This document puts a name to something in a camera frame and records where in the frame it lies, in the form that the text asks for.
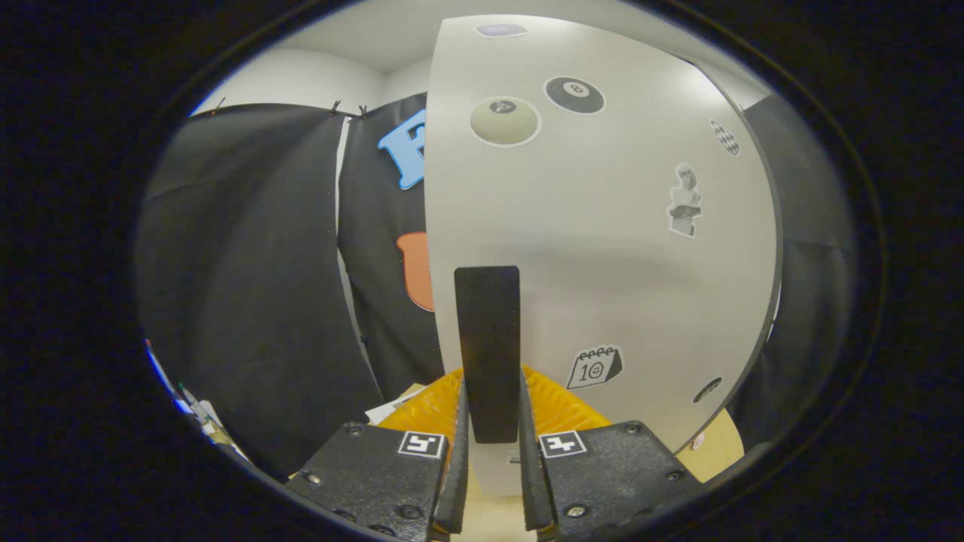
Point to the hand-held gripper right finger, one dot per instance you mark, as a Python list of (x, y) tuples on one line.
[(531, 482)]

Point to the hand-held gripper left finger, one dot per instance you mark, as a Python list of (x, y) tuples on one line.
[(456, 482)]

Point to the light grey shoe cabinet door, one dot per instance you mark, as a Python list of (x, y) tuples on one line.
[(602, 263)]

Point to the colourful clutter pile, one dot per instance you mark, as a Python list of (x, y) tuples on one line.
[(203, 418)]

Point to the black backdrop cloth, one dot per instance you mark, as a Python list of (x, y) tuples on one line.
[(248, 263)]

